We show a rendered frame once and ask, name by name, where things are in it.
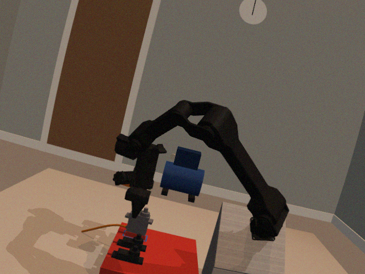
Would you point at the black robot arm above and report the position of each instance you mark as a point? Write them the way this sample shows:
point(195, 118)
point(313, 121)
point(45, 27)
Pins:
point(218, 130)

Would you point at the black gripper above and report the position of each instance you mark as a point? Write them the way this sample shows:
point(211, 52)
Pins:
point(139, 195)

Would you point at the dark grey micro servo with orange cable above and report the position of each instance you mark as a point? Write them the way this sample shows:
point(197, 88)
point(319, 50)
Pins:
point(134, 225)

